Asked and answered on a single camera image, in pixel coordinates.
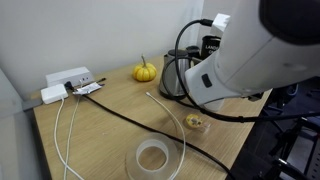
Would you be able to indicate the white power adapter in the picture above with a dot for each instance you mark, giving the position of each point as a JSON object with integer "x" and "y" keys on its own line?
{"x": 53, "y": 93}

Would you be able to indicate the white divider panel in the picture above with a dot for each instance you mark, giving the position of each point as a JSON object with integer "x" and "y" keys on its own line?
{"x": 83, "y": 33}

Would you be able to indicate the small yellow pumpkin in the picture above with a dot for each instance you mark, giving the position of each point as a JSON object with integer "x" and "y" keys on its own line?
{"x": 144, "y": 72}

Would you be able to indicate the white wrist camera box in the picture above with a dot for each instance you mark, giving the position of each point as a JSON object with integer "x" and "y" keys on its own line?
{"x": 220, "y": 22}

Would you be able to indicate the clear tape roll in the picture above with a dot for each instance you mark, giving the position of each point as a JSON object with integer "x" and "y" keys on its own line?
{"x": 173, "y": 156}

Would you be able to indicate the small yellow tape dispenser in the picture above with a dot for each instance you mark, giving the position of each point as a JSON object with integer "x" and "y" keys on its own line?
{"x": 193, "y": 121}

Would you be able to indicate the black metal stand frame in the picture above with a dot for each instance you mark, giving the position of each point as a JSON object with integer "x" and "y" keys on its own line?
{"x": 286, "y": 166}

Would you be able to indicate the stainless steel electric kettle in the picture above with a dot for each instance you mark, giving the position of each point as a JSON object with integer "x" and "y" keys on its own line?
{"x": 170, "y": 73}

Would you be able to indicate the grey flat board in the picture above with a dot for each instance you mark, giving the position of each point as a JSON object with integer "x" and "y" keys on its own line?
{"x": 10, "y": 93}

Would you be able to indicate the thin black stick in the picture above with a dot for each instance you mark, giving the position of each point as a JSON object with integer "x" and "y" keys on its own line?
{"x": 101, "y": 80}

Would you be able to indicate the small white packet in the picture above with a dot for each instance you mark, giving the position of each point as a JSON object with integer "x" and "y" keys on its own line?
{"x": 87, "y": 88}

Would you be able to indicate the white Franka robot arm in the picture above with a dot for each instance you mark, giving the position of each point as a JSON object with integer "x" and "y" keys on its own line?
{"x": 260, "y": 50}

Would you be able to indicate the white power strip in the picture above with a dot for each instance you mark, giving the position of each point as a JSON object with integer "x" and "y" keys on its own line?
{"x": 66, "y": 76}

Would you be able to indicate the black plastic bin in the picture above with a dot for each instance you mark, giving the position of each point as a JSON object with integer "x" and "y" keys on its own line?
{"x": 209, "y": 46}

